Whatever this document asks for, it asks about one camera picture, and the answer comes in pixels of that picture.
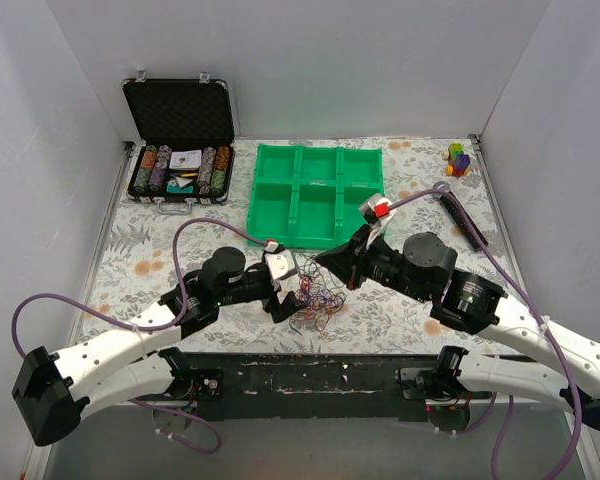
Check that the colourful toy block figure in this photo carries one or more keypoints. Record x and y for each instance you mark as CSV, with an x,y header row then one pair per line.
x,y
458,161

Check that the green compartment tray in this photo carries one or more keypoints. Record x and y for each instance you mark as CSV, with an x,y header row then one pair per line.
x,y
308,197

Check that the floral patterned table mat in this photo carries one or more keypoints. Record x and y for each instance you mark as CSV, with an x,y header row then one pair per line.
x,y
147,242

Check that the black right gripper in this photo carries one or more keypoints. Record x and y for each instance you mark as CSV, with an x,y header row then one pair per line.
x,y
357,263

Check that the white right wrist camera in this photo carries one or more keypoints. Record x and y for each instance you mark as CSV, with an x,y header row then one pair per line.
x,y
377,213

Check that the black microphone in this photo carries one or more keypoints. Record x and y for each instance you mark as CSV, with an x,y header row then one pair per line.
x,y
460,217

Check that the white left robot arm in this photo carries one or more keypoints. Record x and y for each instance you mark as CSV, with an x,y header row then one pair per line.
x,y
56,391

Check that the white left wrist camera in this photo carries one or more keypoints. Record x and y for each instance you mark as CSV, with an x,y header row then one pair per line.
x,y
281,263

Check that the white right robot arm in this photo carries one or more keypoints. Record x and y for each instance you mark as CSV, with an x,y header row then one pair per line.
x,y
560,368

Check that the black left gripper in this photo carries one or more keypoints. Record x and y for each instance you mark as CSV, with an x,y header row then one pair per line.
x,y
271,293

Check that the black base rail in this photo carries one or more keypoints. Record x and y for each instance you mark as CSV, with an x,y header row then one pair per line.
x,y
300,386

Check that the black poker chip case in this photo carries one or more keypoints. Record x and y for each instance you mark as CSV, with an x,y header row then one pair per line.
x,y
184,115

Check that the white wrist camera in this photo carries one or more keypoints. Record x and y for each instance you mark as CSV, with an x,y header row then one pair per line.
x,y
281,263
377,213

